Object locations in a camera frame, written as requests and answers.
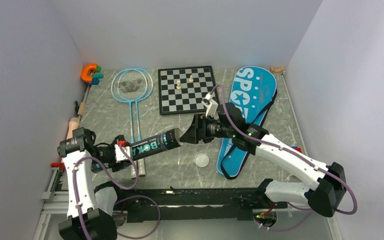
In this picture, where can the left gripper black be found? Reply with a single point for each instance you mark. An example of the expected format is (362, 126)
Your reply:
(116, 166)

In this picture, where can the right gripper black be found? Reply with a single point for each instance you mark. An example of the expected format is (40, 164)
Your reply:
(193, 135)

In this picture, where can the black shuttlecock tube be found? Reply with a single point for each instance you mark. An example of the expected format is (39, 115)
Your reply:
(156, 144)

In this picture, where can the clear plastic tube lid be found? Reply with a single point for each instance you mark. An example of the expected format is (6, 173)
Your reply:
(201, 160)

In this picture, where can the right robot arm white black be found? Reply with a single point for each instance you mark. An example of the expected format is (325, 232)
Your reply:
(322, 185)

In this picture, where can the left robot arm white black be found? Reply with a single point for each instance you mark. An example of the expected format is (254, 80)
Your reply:
(89, 214)

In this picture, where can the blue badminton racket left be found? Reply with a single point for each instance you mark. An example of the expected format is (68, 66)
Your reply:
(114, 92)

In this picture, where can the wooden pin toy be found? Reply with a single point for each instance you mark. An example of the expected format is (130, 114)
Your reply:
(74, 122)

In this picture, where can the black white chessboard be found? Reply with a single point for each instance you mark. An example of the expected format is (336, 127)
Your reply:
(188, 99)

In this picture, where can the white chess piece left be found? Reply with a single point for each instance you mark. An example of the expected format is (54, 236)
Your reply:
(178, 84)

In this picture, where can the blue racket cover bag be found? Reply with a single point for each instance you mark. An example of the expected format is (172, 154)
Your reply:
(253, 92)

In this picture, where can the orange green toy blocks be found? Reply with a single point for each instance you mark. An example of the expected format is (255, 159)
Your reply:
(91, 74)

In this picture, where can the small wooden piece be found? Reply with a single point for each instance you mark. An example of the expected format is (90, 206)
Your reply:
(277, 69)

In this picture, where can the colourful toy brick stack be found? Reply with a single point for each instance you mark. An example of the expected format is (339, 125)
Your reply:
(298, 149)

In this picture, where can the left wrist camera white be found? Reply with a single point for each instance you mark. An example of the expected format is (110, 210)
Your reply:
(122, 153)

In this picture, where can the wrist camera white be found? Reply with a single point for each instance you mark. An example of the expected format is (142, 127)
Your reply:
(122, 153)
(210, 105)

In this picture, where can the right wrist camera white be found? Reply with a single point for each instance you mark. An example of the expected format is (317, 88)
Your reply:
(210, 105)

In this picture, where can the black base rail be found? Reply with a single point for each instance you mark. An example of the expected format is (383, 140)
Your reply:
(175, 204)

